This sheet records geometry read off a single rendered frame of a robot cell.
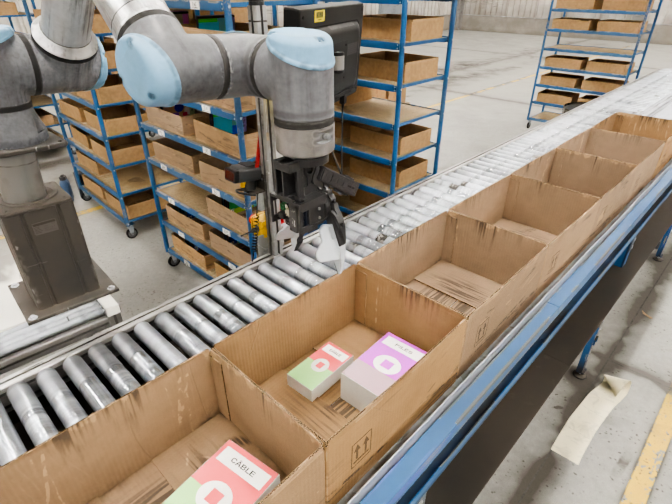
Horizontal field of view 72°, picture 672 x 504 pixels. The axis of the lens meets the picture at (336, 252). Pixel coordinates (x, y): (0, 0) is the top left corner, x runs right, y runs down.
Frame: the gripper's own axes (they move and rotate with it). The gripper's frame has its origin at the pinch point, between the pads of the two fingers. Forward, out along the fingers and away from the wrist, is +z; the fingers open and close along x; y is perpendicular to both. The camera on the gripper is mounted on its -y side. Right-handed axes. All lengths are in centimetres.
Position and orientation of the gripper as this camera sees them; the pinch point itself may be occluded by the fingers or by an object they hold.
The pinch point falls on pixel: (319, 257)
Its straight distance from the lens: 82.4
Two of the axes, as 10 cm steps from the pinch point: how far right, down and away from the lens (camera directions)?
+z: 0.1, 8.6, 5.1
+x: 7.2, 3.5, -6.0
